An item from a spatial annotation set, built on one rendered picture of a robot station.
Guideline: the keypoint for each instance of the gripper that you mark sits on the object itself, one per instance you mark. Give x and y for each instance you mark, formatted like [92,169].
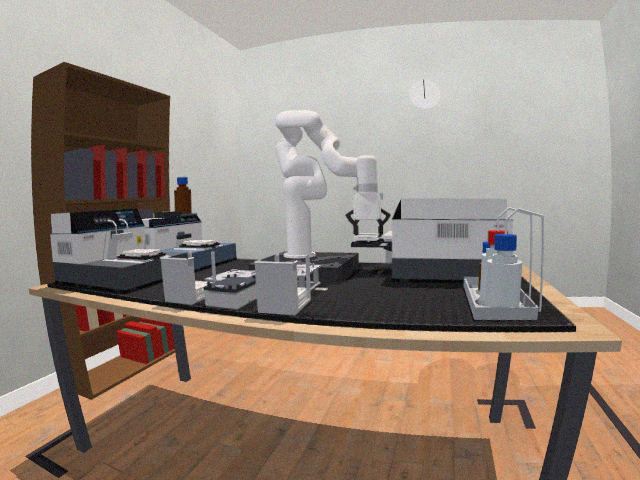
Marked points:
[366,207]

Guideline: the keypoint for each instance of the white plastic bottle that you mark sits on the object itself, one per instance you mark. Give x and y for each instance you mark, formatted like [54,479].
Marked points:
[503,284]

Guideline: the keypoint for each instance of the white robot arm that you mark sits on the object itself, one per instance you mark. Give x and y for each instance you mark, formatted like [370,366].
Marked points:
[305,179]

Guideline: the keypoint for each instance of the red bottle cap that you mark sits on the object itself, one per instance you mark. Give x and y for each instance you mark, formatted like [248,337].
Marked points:
[491,235]

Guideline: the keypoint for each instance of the brown glass bottle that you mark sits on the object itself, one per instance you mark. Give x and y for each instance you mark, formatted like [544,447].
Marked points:
[182,200]

